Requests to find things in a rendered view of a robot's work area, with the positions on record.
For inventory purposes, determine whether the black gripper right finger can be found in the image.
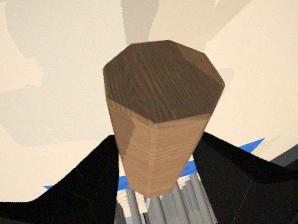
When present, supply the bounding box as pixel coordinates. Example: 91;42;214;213
192;132;298;224

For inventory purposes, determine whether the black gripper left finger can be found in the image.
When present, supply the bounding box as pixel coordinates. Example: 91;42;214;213
0;135;120;224

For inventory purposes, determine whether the blue flat strip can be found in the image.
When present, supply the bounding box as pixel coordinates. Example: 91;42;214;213
44;137;266;190

